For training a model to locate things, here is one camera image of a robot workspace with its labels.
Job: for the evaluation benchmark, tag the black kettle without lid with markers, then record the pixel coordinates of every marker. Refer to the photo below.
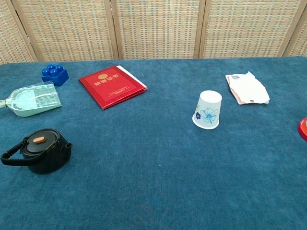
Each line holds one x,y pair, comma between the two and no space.
48,164

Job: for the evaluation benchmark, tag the red instant noodle cup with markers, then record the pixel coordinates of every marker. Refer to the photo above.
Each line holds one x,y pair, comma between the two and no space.
304,129

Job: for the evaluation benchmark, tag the blue carpet tablecloth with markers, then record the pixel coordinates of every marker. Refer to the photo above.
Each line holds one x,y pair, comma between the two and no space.
153,179

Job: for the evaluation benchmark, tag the red certificate folder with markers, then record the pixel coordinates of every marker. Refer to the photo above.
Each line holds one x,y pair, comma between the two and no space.
108,88

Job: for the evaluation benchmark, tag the floral white paper cup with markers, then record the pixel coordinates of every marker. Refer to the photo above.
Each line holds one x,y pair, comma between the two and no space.
208,107

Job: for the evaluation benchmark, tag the blue toy building block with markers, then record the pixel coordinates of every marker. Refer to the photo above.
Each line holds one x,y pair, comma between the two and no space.
58,77

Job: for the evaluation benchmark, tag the white paper packet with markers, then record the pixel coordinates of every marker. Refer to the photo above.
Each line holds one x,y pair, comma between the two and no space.
247,88

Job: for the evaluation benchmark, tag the small black round lid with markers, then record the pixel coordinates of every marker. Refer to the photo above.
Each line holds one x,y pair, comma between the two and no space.
46,144

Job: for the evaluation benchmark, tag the woven bamboo folding screen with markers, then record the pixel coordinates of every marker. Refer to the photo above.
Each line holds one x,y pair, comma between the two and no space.
153,24

